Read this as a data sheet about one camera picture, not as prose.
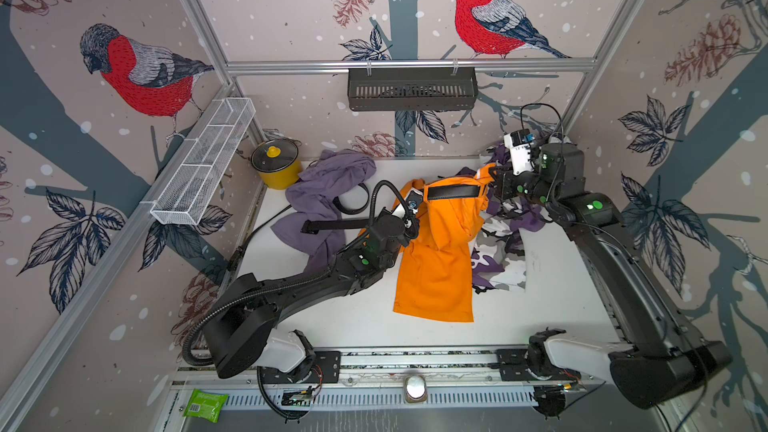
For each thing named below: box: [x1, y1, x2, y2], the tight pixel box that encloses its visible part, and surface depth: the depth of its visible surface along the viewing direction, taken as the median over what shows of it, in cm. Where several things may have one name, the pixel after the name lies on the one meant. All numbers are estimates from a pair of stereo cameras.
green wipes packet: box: [183, 389, 229, 423], surface depth 69 cm
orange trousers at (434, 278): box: [359, 163, 497, 323], surface depth 85 cm
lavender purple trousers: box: [271, 150, 377, 274], surface depth 104 cm
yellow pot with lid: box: [250, 139, 302, 190], surface depth 109 cm
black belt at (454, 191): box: [427, 184, 483, 201], surface depth 74 cm
